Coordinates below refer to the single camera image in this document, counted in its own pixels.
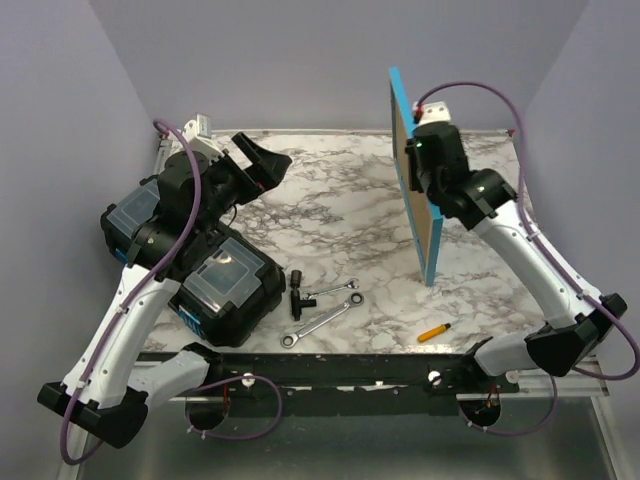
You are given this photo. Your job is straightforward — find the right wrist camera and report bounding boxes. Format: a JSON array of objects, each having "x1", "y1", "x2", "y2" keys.
[{"x1": 412, "y1": 101, "x2": 451, "y2": 126}]

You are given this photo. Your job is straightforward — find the black toolbox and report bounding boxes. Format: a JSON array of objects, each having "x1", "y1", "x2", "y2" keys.
[{"x1": 100, "y1": 175, "x2": 286, "y2": 348}]

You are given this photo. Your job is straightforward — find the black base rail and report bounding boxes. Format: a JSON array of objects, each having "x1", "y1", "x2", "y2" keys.
[{"x1": 178, "y1": 352, "x2": 519, "y2": 418}]

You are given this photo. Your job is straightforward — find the aluminium table frame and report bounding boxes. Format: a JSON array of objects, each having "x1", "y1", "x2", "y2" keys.
[{"x1": 57, "y1": 127, "x2": 619, "y2": 480}]

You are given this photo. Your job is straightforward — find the large ratchet wrench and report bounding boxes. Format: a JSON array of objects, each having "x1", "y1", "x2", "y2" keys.
[{"x1": 280, "y1": 293, "x2": 364, "y2": 349}]

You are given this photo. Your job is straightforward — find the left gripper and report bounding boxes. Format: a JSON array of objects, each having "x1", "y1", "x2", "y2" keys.
[{"x1": 196, "y1": 132, "x2": 290, "y2": 233}]

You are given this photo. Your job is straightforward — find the small open-end wrench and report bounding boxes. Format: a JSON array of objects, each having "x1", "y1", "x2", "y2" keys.
[{"x1": 305, "y1": 278, "x2": 359, "y2": 299}]

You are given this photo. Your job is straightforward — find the blue picture frame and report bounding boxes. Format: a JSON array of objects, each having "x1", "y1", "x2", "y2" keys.
[{"x1": 388, "y1": 66, "x2": 444, "y2": 288}]

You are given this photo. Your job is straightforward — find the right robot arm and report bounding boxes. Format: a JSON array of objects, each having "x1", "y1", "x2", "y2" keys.
[{"x1": 405, "y1": 121, "x2": 627, "y2": 392}]

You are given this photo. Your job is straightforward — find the black T-handle tool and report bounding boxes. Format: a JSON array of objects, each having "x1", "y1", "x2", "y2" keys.
[{"x1": 289, "y1": 270, "x2": 317, "y2": 321}]

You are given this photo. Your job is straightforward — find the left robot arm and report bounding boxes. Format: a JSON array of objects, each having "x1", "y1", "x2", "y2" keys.
[{"x1": 37, "y1": 133, "x2": 292, "y2": 448}]

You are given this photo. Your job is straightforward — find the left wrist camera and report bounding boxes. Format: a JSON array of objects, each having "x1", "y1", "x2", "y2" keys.
[{"x1": 182, "y1": 113, "x2": 222, "y2": 159}]

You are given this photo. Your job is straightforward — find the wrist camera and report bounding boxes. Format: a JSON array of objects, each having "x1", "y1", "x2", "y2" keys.
[
  {"x1": 182, "y1": 113, "x2": 222, "y2": 159},
  {"x1": 412, "y1": 101, "x2": 451, "y2": 126}
]

